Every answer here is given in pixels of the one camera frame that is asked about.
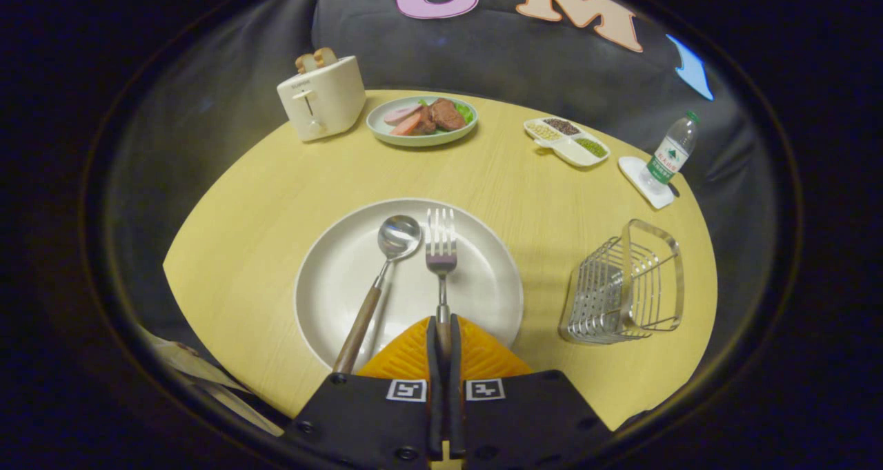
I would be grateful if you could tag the green lettuce leaf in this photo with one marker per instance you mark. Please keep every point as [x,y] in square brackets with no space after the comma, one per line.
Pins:
[465,112]

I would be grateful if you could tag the cream toaster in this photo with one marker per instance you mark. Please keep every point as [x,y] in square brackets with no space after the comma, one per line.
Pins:
[324,101]

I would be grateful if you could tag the orange-pink sausage slice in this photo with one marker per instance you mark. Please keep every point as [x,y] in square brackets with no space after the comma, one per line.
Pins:
[405,126]

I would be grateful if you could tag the toast slice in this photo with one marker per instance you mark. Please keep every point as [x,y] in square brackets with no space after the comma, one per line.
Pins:
[325,56]
[305,63]

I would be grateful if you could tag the pale green plate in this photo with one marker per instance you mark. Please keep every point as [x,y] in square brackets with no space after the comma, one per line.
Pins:
[421,139]

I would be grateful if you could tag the black backdrop cloth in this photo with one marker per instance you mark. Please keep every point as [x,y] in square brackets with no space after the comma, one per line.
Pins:
[517,63]

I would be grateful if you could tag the clear plastic water bottle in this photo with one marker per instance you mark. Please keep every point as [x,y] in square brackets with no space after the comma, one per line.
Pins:
[668,156]

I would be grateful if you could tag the large brown meat piece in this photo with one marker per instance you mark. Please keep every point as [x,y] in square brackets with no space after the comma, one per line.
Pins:
[448,114]

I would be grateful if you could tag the large white plate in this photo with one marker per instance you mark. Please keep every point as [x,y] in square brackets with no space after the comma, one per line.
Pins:
[483,284]

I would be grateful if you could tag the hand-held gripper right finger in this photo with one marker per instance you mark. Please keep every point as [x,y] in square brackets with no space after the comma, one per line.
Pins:
[456,387]

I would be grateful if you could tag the white divided dish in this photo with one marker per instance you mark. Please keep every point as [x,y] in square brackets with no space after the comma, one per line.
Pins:
[569,151]

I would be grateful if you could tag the small brown meat piece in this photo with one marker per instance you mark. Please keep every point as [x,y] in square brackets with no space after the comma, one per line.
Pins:
[425,121]

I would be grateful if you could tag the white square coaster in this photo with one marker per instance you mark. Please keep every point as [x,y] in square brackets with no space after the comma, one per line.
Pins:
[631,170]

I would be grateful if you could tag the pink sausage slice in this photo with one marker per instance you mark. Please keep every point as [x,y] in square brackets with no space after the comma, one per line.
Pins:
[401,113]

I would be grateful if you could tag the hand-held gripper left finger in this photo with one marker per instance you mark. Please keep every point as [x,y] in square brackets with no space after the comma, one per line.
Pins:
[434,387]

